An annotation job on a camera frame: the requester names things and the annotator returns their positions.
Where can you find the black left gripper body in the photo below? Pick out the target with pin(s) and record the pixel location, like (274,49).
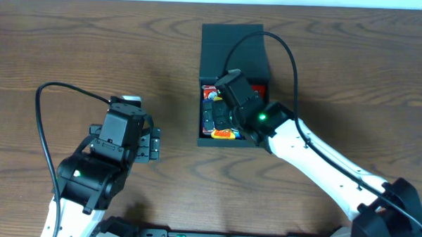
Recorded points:
(154,143)

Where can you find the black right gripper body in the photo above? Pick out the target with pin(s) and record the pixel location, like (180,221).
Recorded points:
(219,115)

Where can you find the yellow orange snack packet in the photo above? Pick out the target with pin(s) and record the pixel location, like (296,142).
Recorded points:
(223,134)

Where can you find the red Hacks candy bag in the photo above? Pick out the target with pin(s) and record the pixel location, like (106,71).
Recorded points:
(260,89)

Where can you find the black gift box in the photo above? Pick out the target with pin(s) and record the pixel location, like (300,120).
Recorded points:
(218,53)

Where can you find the blue Eclipse mint box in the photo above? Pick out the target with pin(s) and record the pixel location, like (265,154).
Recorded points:
(208,129)

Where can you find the blue Oreo cookie pack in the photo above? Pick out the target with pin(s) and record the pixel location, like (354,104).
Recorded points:
(237,134)

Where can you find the red Hello Panda box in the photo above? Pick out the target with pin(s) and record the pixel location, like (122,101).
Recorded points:
(210,92)

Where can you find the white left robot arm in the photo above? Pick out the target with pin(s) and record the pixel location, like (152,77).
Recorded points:
(87,183)

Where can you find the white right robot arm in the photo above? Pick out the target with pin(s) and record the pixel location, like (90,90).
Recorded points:
(375,207)

